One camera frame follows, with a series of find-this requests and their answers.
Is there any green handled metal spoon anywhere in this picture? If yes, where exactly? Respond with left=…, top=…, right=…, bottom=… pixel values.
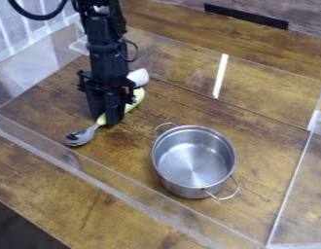
left=66, top=88, right=146, bottom=146

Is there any black strip on table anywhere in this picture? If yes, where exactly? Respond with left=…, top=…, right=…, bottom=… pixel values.
left=205, top=3, right=290, bottom=30

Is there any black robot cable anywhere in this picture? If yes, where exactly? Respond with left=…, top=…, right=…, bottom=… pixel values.
left=7, top=0, right=68, bottom=21

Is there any red white toy mushroom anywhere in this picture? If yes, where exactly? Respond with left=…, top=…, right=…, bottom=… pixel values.
left=127, top=68, right=150, bottom=88

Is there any clear acrylic tray wall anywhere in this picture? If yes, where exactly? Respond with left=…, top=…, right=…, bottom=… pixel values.
left=0, top=115, right=266, bottom=249

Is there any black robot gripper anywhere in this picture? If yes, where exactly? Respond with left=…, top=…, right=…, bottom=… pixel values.
left=78, top=45, right=137, bottom=126

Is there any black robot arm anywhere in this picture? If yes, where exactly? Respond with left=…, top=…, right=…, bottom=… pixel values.
left=72, top=0, right=137, bottom=126

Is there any clear acrylic triangle bracket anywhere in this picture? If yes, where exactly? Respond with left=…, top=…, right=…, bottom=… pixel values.
left=68, top=22, right=90, bottom=55

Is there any stainless steel pot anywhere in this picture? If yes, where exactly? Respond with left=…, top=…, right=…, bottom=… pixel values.
left=153, top=123, right=241, bottom=200

